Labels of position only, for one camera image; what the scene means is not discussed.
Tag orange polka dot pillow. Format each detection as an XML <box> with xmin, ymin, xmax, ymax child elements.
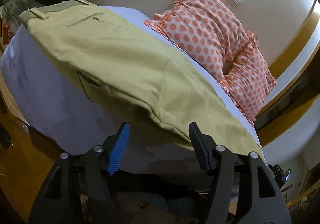
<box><xmin>225</xmin><ymin>30</ymin><xmax>277</xmax><ymax>125</ymax></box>
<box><xmin>144</xmin><ymin>0</ymin><xmax>249</xmax><ymax>85</ymax></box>

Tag wooden headboard trim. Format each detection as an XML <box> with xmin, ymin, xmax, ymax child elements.
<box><xmin>254</xmin><ymin>1</ymin><xmax>320</xmax><ymax>140</ymax></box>

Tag khaki pants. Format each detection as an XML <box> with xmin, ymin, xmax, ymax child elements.
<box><xmin>20</xmin><ymin>0</ymin><xmax>263</xmax><ymax>155</ymax></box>

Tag white bed sheet mattress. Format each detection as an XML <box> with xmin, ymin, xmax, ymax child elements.
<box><xmin>0</xmin><ymin>5</ymin><xmax>263</xmax><ymax>199</ymax></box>

